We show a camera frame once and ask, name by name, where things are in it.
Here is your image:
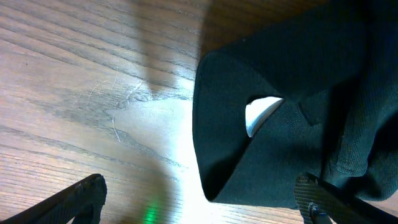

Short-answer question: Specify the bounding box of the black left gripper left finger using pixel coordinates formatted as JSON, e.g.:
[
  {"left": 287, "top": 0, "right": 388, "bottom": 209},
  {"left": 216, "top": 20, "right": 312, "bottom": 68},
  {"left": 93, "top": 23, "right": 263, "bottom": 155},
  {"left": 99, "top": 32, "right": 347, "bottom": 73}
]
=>
[{"left": 1, "top": 174, "right": 107, "bottom": 224}]

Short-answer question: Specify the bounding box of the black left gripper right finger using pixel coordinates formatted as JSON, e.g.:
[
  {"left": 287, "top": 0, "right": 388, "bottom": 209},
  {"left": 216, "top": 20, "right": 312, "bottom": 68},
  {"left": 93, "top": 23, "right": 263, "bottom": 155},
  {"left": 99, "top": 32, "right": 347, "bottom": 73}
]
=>
[{"left": 294, "top": 173, "right": 397, "bottom": 224}]

